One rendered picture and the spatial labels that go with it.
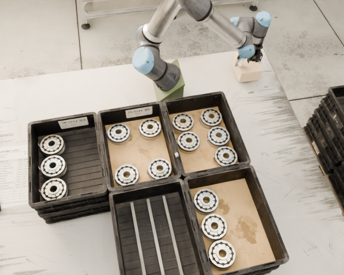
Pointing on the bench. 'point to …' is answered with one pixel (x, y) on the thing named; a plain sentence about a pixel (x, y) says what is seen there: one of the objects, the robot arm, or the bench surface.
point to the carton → (246, 70)
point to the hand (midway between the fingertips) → (246, 64)
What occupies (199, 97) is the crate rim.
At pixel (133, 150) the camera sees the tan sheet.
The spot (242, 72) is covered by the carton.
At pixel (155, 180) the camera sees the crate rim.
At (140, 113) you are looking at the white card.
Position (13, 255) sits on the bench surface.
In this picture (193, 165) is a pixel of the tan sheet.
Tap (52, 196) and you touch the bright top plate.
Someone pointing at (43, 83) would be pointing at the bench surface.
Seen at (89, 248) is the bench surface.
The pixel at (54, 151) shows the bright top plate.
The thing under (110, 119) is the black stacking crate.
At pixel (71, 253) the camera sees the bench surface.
